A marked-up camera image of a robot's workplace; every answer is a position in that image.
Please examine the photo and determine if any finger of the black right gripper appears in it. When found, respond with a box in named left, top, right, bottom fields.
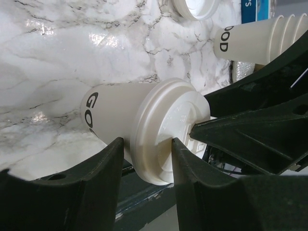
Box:
left=205, top=33, right=308, bottom=117
left=190, top=107, right=308, bottom=175

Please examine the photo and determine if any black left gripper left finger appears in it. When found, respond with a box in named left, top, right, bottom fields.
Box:
left=0, top=137, right=124, bottom=231

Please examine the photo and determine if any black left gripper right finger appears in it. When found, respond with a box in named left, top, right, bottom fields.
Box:
left=172, top=138, right=308, bottom=231

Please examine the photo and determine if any white paper cup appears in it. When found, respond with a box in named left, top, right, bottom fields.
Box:
left=80, top=83, right=157, bottom=164

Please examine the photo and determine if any white plastic lid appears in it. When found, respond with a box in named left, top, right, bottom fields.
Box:
left=130, top=78, right=210, bottom=185

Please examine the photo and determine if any silver glitter pouch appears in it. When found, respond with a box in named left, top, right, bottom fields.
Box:
left=231, top=61, right=256, bottom=83

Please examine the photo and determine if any stack of white paper cups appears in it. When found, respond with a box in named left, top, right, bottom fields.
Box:
left=214, top=13, right=308, bottom=65

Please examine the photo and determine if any blue razor box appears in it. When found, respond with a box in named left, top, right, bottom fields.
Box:
left=241, top=0, right=277, bottom=24

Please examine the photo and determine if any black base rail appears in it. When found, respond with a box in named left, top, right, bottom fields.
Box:
left=112, top=168, right=175, bottom=231

